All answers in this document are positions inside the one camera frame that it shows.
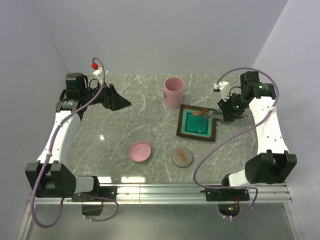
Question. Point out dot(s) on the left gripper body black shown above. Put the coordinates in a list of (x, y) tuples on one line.
[(104, 98)]

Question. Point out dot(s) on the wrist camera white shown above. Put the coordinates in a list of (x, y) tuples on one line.
[(224, 88), (99, 73)]

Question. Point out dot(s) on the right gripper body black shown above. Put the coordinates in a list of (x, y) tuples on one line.
[(236, 106)]

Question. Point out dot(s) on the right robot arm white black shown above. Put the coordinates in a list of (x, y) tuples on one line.
[(273, 161)]

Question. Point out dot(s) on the grey lid with strap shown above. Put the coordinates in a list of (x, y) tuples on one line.
[(182, 157)]

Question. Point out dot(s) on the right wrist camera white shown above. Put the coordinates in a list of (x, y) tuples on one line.
[(224, 88)]

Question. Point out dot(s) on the aluminium rail frame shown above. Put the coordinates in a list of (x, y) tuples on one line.
[(155, 200)]

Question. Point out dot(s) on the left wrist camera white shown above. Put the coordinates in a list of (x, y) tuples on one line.
[(99, 73)]

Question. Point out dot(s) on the square teal black plate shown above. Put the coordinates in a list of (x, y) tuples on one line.
[(196, 127)]

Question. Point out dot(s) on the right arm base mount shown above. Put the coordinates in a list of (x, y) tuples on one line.
[(228, 199)]

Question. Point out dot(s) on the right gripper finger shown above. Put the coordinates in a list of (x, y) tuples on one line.
[(225, 113), (245, 118)]

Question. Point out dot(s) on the pink lid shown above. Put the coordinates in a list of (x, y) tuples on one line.
[(140, 151)]

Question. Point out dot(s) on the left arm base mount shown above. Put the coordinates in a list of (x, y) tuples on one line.
[(97, 203)]

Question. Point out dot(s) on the pink cup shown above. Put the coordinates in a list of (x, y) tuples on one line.
[(173, 92)]

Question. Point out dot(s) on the metal tongs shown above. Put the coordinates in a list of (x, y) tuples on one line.
[(213, 115)]

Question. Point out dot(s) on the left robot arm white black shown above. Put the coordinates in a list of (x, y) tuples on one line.
[(48, 176)]

